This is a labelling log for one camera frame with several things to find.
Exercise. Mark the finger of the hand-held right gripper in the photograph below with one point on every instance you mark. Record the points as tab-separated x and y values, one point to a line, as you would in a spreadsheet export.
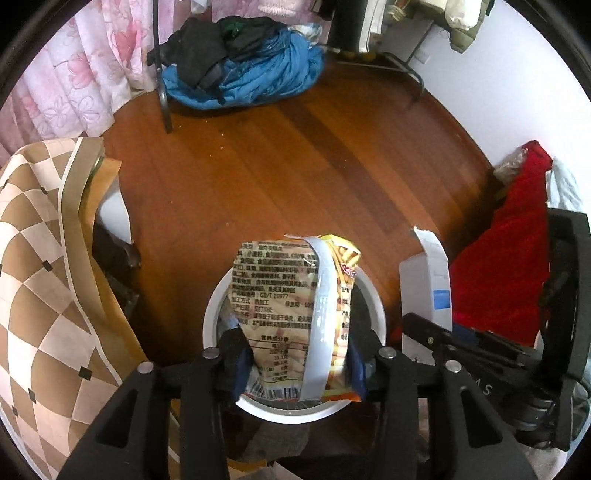
501	344
427	330

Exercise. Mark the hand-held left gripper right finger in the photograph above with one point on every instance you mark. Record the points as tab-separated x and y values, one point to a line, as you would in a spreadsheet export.
356	369

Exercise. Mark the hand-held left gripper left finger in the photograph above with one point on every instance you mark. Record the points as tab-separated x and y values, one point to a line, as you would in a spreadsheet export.
234	367

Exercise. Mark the white and blue carton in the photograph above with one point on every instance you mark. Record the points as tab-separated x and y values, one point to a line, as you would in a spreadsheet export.
427	290

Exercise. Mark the white round bin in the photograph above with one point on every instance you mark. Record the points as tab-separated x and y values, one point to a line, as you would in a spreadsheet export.
369	304

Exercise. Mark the orange printed snack packet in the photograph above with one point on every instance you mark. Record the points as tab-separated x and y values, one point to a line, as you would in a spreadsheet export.
286	300

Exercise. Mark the red cloth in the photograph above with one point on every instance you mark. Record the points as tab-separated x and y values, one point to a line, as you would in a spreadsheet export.
503	263

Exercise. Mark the white cloth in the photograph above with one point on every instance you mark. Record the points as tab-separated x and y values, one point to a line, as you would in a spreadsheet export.
564	184

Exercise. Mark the brown checkered tablecloth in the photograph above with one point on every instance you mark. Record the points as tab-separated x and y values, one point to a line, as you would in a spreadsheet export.
41	277

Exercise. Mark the blue cloth bundle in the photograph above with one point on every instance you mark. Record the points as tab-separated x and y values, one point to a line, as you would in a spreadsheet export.
272	74

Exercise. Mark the row of hanging clothes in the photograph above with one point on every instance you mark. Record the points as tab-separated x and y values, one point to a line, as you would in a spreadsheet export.
406	18

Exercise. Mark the black garment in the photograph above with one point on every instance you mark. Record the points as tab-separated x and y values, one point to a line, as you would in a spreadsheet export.
198	50

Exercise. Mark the pink floral curtain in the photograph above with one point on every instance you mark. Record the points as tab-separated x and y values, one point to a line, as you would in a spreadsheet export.
69	78

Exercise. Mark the black metal chair frame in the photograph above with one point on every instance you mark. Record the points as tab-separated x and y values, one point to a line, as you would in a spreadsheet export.
164	106

